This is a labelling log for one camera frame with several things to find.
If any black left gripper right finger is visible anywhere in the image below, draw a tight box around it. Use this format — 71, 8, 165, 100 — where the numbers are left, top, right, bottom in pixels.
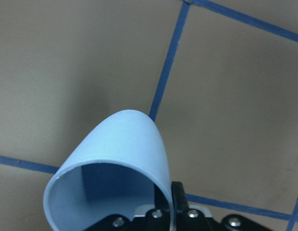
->
171, 181, 189, 214

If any light blue plastic cup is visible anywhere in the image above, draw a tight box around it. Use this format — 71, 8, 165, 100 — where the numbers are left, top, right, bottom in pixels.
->
43, 110, 174, 231

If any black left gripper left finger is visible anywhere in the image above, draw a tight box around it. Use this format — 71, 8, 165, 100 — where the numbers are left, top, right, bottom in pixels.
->
154, 185, 170, 213

